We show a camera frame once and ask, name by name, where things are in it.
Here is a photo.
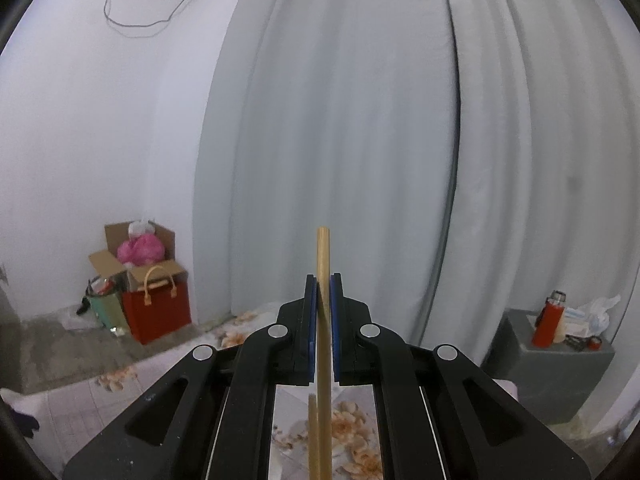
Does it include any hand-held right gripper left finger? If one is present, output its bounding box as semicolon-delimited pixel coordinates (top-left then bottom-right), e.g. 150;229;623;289
62;274;318;480

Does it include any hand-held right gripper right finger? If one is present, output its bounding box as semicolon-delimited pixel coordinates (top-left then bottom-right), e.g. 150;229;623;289
330;273;591;480

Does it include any wooden chopstick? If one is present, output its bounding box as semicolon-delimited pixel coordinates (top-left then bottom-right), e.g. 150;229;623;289
307;394;321;480
316;226;332;480

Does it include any floral checked tablecloth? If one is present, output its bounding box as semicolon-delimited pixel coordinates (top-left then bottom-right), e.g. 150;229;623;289
0;310;523;480

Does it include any red gift bag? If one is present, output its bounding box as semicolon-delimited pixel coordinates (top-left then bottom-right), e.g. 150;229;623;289
122;265;193;346

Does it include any pink plastic bag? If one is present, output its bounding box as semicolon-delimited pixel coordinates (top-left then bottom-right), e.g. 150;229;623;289
117;232;166;267

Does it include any green paper bag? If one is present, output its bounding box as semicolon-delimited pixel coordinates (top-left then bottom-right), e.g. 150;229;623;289
85;277;129;337

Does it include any red thermos bottle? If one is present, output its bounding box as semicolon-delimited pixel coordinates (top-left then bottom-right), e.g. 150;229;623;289
531;290;568;348

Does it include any grey side cabinet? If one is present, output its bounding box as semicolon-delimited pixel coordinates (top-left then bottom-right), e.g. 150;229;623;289
482;307;616;426

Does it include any brown cardboard box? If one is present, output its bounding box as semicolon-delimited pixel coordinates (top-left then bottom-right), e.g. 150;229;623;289
89;220;188;311

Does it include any white curtain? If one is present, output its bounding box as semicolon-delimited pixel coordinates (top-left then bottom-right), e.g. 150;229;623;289
420;0;640;441
192;0;461;356

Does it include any crumpled white plastic bag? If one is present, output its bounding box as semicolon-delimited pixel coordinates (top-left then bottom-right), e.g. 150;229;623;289
564;294;623;337

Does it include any thin grey cable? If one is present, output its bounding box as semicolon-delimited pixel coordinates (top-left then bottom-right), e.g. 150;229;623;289
102;0;203;39

